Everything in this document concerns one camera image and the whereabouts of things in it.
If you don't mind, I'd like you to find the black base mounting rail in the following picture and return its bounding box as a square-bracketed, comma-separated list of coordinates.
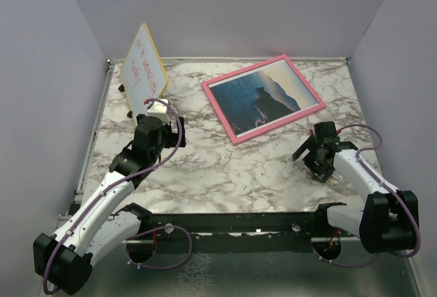
[124, 209, 347, 254]

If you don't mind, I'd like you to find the landscape photo in frame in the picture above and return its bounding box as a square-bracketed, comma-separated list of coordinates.
[209, 61, 301, 136]

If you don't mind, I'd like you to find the small yellow-framed whiteboard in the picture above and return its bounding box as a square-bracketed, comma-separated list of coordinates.
[120, 23, 169, 122]

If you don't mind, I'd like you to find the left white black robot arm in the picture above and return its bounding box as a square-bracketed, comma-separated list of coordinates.
[33, 113, 186, 296]

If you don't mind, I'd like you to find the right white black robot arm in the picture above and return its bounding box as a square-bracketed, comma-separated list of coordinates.
[292, 122, 421, 257]

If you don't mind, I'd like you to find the pink picture frame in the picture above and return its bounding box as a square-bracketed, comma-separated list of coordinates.
[201, 55, 326, 145]

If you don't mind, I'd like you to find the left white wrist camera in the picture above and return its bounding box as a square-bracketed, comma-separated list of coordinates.
[145, 100, 170, 124]

